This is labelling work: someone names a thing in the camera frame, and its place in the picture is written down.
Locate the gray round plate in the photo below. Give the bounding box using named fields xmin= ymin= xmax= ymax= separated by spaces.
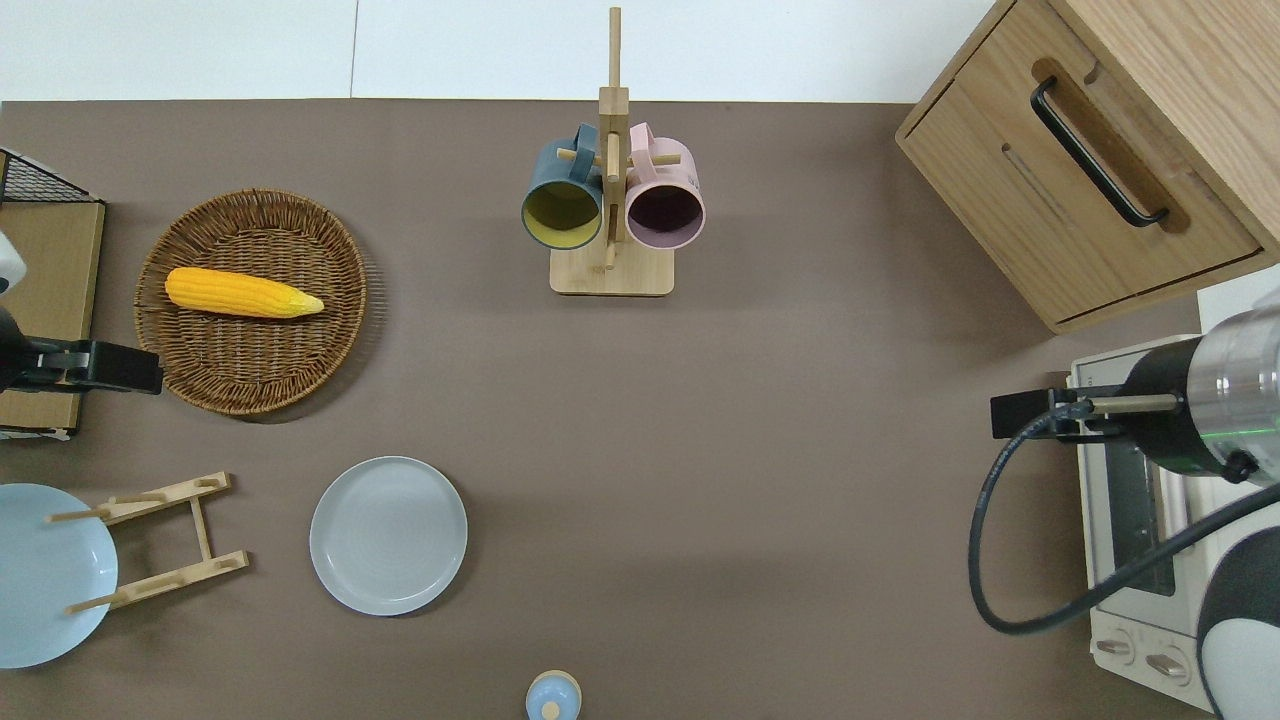
xmin=309 ymin=456 xmax=468 ymax=617

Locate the yellow corn cob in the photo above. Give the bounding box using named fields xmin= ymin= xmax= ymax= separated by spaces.
xmin=165 ymin=267 xmax=325 ymax=320

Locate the brown table mat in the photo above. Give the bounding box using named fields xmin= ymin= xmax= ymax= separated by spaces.
xmin=0 ymin=98 xmax=1280 ymax=720

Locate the wooden drawer cabinet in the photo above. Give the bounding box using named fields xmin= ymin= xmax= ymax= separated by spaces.
xmin=896 ymin=0 xmax=1280 ymax=336

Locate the round wicker basket tray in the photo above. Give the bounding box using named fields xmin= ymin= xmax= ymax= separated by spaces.
xmin=135 ymin=188 xmax=369 ymax=416

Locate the wooden dish rack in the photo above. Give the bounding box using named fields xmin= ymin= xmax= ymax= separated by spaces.
xmin=45 ymin=472 xmax=251 ymax=614

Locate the light blue plate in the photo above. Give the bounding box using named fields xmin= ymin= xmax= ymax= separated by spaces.
xmin=0 ymin=483 xmax=119 ymax=669

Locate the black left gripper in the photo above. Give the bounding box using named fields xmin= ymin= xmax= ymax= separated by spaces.
xmin=18 ymin=338 xmax=163 ymax=396

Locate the white toaster oven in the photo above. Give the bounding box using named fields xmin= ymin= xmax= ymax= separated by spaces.
xmin=1068 ymin=335 xmax=1280 ymax=716

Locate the thick black gripper cable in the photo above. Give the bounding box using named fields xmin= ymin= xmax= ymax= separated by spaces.
xmin=968 ymin=398 xmax=1280 ymax=636

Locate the white oven door handle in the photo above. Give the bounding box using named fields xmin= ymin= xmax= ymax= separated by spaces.
xmin=1150 ymin=468 xmax=1201 ymax=541

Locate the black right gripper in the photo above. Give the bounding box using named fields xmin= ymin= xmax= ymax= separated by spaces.
xmin=990 ymin=385 xmax=1186 ymax=443

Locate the black wire mesh basket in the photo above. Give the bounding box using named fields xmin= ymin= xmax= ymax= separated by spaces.
xmin=0 ymin=148 xmax=101 ymax=206

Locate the black drawer handle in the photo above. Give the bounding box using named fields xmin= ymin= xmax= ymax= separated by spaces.
xmin=1030 ymin=77 xmax=1169 ymax=228

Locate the flat wooden board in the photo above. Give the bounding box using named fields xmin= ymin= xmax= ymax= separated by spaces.
xmin=0 ymin=200 xmax=106 ymax=438

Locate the dark blue mug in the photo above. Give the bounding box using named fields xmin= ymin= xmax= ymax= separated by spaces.
xmin=521 ymin=123 xmax=607 ymax=251

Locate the pink mug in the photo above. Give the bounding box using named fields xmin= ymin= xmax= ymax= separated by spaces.
xmin=625 ymin=123 xmax=706 ymax=251

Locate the wooden mug tree stand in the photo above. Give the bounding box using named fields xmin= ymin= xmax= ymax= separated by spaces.
xmin=550 ymin=8 xmax=683 ymax=297

